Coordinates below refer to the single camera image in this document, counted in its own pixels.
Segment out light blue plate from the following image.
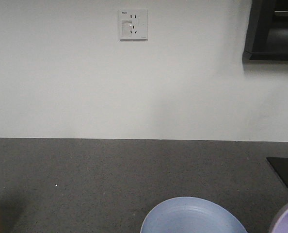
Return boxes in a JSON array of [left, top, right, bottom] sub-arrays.
[[140, 197, 247, 233]]

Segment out white wall power socket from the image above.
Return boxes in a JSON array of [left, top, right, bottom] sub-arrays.
[[118, 9, 148, 41]]

